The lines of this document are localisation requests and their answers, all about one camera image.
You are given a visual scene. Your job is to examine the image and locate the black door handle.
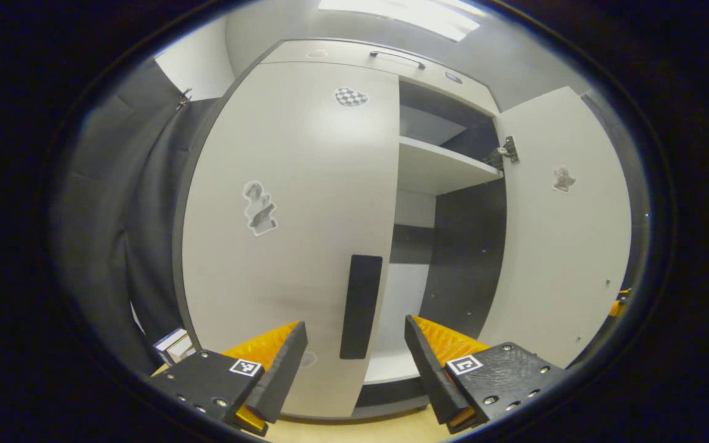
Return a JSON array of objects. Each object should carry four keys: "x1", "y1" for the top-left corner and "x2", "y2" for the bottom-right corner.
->
[{"x1": 339, "y1": 255, "x2": 384, "y2": 361}]

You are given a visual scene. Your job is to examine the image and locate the blue white small box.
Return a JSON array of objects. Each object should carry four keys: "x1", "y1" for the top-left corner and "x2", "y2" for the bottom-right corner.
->
[{"x1": 153, "y1": 328, "x2": 189, "y2": 364}]

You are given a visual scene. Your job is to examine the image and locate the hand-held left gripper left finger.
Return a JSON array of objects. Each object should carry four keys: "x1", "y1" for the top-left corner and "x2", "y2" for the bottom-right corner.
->
[{"x1": 145, "y1": 321, "x2": 309, "y2": 437}]

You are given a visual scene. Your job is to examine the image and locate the metal door hinge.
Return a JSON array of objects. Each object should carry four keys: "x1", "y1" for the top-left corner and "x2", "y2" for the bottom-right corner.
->
[{"x1": 497, "y1": 135, "x2": 520, "y2": 164}]

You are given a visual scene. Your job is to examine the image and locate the beige small box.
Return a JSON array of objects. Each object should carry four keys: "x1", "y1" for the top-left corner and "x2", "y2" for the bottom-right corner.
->
[{"x1": 167, "y1": 335, "x2": 198, "y2": 364}]

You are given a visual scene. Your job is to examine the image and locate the grey cabinet door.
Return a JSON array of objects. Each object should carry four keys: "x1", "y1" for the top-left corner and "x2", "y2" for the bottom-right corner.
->
[
  {"x1": 181, "y1": 62, "x2": 401, "y2": 419},
  {"x1": 478, "y1": 86, "x2": 632, "y2": 370}
]

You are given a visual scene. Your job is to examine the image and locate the black backdrop cloth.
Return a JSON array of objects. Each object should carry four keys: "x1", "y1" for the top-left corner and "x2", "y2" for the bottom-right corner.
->
[{"x1": 50, "y1": 58, "x2": 654, "y2": 376}]

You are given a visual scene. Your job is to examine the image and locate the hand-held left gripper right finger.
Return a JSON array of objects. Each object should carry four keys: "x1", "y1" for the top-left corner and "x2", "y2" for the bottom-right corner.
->
[{"x1": 404, "y1": 315, "x2": 567, "y2": 434}]

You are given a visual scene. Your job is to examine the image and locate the grey cabinet top drawer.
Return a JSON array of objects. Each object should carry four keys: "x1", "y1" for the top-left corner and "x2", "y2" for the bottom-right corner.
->
[{"x1": 260, "y1": 40, "x2": 500, "y2": 118}]

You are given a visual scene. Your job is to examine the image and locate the grey double-door shoe cabinet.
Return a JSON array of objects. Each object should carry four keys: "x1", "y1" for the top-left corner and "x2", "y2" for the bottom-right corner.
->
[{"x1": 172, "y1": 38, "x2": 509, "y2": 425}]

